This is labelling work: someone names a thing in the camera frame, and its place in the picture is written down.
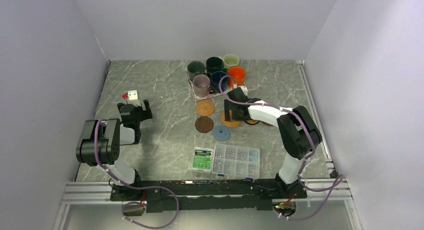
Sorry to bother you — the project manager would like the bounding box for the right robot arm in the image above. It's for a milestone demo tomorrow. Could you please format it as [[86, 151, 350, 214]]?
[[223, 87, 323, 198]]

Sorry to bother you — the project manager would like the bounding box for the aluminium frame rail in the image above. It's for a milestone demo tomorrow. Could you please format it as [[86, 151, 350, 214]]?
[[52, 179, 357, 230]]

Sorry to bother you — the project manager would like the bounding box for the dark green mug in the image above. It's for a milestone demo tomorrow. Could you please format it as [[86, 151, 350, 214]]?
[[205, 56, 224, 73]]

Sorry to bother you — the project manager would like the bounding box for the right side aluminium rail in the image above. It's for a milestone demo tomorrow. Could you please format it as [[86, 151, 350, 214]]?
[[295, 60, 339, 178]]

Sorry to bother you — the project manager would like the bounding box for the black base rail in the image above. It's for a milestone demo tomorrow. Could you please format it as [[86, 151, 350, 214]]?
[[109, 179, 307, 213]]

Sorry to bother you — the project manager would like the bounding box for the lilac mug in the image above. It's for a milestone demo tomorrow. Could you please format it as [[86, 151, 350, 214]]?
[[192, 74, 213, 97]]

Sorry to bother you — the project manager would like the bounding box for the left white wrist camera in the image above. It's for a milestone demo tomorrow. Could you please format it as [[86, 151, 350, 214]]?
[[122, 90, 140, 102]]

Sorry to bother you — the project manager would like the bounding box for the blue smiley coaster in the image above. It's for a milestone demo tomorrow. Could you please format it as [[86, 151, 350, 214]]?
[[212, 125, 231, 141]]

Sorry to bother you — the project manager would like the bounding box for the grey mug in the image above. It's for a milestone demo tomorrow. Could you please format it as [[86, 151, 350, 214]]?
[[187, 61, 206, 81]]

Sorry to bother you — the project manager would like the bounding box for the orange mug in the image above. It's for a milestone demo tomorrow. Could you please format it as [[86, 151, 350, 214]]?
[[227, 66, 246, 87]]

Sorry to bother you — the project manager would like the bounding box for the floral tray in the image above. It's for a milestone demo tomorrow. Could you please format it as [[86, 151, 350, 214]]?
[[186, 71, 247, 101]]

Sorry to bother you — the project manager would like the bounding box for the green label small box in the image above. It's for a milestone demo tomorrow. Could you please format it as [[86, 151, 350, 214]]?
[[191, 147, 214, 174]]

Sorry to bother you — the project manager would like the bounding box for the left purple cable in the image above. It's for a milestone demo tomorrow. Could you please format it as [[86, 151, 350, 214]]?
[[94, 119, 180, 230]]

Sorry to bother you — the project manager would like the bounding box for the clear plastic screw organizer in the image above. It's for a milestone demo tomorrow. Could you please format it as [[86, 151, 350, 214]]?
[[211, 144, 260, 179]]

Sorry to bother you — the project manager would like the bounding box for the navy blue mug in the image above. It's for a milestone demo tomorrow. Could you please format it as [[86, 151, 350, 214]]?
[[210, 71, 228, 93]]

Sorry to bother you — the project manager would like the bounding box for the black orange round coaster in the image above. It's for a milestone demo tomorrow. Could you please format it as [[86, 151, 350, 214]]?
[[244, 120, 260, 126]]

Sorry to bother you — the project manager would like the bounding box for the cream mug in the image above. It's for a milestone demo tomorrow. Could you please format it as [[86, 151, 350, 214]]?
[[221, 54, 240, 69]]

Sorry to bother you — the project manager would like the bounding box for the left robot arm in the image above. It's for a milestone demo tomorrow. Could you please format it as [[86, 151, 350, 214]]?
[[76, 99, 153, 200]]

